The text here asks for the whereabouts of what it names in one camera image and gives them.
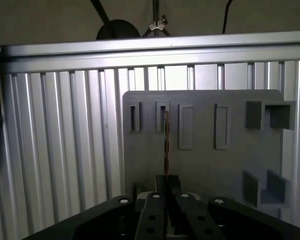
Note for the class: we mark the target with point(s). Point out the RAM stick with blue label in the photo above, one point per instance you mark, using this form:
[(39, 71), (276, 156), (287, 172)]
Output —
[(166, 150)]

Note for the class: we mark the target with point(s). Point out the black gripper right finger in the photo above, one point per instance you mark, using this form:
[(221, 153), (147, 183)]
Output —
[(197, 222)]

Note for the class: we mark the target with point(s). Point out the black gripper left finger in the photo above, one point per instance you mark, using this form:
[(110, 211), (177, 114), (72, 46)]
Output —
[(150, 220)]

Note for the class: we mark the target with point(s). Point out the grey plastic parts rack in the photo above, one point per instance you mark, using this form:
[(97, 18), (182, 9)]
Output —
[(202, 162)]

